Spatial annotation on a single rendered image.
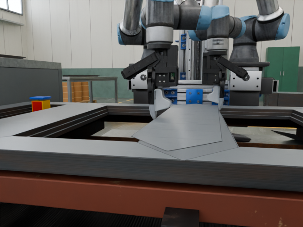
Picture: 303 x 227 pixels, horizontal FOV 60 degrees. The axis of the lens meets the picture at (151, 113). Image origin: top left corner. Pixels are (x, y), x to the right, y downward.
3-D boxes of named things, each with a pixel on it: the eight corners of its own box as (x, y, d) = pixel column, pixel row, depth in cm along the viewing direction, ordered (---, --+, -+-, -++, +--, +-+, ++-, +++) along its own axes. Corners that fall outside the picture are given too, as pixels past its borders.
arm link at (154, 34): (143, 26, 69) (149, 31, 77) (143, 44, 70) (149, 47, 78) (172, 25, 68) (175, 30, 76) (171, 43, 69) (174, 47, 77)
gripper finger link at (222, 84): (218, 97, 97) (218, 73, 95) (222, 97, 96) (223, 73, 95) (218, 98, 92) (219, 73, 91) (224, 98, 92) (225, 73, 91)
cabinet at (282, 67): (264, 102, 937) (268, 47, 909) (263, 101, 983) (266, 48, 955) (296, 103, 910) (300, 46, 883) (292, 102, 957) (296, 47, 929)
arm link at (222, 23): (235, 7, 93) (222, 2, 87) (233, 39, 94) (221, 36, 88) (215, 11, 98) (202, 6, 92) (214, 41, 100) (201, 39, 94)
